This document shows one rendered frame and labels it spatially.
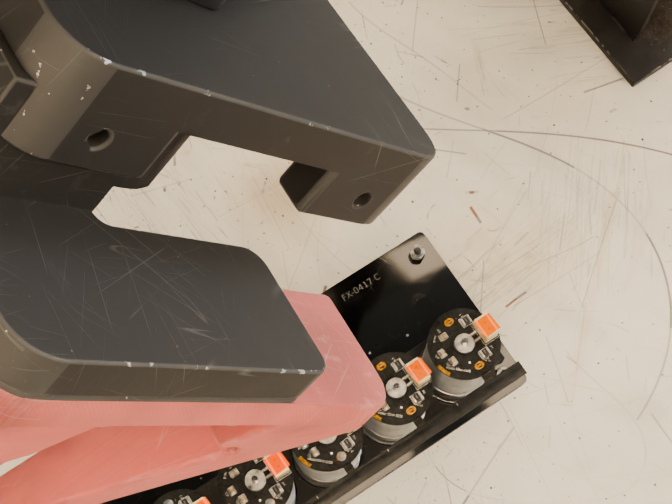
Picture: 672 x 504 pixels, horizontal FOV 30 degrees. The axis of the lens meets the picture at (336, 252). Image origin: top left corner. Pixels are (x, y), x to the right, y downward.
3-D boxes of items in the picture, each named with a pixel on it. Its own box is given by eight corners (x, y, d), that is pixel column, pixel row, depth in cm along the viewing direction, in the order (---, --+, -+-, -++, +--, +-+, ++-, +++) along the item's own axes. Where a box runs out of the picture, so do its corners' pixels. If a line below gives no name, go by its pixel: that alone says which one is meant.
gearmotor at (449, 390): (405, 365, 48) (414, 332, 43) (458, 331, 48) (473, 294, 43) (442, 419, 47) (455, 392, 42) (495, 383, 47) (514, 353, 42)
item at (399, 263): (170, 622, 46) (166, 621, 45) (73, 457, 48) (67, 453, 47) (524, 386, 49) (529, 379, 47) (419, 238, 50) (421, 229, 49)
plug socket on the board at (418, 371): (397, 372, 42) (398, 368, 42) (418, 359, 43) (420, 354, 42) (411, 392, 42) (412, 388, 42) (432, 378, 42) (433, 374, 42)
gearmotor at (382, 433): (344, 405, 47) (345, 377, 42) (397, 370, 48) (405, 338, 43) (380, 460, 46) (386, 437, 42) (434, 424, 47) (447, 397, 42)
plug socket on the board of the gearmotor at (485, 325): (465, 328, 43) (467, 323, 42) (485, 315, 43) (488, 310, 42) (479, 347, 43) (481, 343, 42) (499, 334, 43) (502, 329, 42)
